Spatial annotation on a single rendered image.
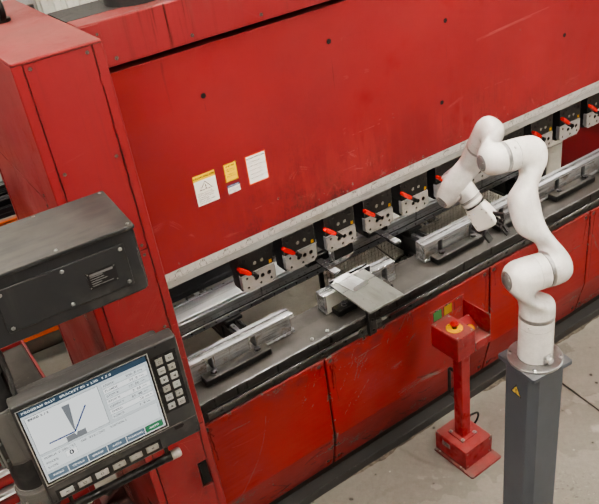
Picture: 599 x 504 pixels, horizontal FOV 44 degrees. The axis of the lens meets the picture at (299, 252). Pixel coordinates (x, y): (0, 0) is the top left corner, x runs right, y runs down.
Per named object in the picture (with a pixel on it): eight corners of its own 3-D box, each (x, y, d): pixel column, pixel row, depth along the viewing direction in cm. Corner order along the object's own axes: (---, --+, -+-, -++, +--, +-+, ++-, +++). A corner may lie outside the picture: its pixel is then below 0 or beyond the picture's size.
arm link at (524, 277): (562, 319, 249) (567, 260, 236) (513, 335, 246) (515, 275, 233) (542, 300, 259) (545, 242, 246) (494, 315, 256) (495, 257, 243)
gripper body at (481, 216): (459, 211, 287) (476, 234, 288) (478, 202, 278) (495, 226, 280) (468, 201, 291) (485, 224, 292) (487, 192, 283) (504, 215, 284)
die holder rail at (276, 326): (190, 386, 292) (185, 368, 287) (183, 379, 296) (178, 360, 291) (295, 331, 313) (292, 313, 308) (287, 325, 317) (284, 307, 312)
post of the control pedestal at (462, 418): (462, 438, 351) (461, 349, 322) (454, 432, 355) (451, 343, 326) (470, 432, 353) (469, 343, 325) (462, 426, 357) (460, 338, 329)
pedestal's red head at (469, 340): (458, 363, 315) (457, 329, 306) (431, 345, 327) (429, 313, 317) (490, 341, 324) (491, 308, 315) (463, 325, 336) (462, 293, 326)
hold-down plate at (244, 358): (208, 388, 290) (206, 382, 288) (201, 381, 294) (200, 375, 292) (272, 353, 303) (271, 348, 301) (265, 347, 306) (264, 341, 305)
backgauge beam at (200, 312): (172, 348, 313) (166, 328, 308) (158, 333, 324) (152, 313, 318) (545, 163, 410) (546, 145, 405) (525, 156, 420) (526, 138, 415)
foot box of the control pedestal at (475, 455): (472, 479, 344) (472, 461, 338) (433, 449, 363) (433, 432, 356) (502, 457, 353) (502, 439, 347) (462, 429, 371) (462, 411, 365)
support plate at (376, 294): (369, 314, 297) (369, 312, 297) (330, 287, 317) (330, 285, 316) (404, 295, 305) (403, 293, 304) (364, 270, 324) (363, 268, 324)
